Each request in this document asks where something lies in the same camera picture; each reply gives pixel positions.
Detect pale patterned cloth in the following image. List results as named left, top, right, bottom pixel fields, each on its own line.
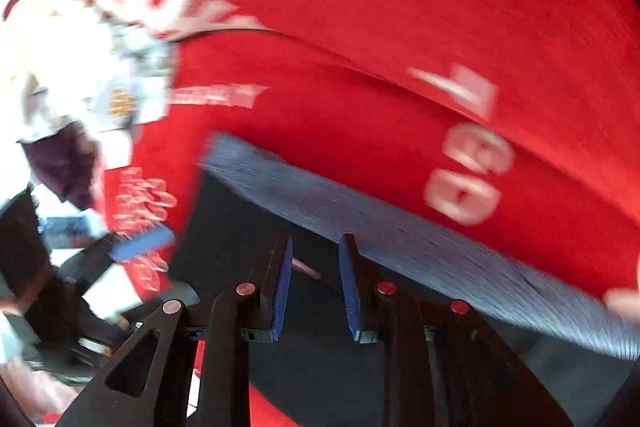
left=0, top=0, right=177, bottom=145

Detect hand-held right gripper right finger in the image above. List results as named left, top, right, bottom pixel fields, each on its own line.
left=339, top=233, right=574, bottom=427

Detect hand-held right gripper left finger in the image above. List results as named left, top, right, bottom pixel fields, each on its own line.
left=55, top=234, right=296, bottom=427

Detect thin black cable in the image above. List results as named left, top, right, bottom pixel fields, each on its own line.
left=165, top=27, right=381, bottom=72

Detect dark purple cloth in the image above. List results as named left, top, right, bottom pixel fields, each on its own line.
left=20, top=122, right=107, bottom=210

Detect red printed blanket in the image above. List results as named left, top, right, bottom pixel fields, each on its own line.
left=0, top=0, right=640, bottom=427

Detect beige cloth piece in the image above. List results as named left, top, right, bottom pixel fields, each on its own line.
left=602, top=286, right=640, bottom=320

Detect person's left forearm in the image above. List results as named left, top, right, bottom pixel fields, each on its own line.
left=0, top=354, right=68, bottom=424

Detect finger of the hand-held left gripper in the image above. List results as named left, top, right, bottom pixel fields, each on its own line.
left=62, top=226, right=177, bottom=290

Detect black pants with blue waistband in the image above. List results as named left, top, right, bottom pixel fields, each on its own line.
left=167, top=132, right=640, bottom=427

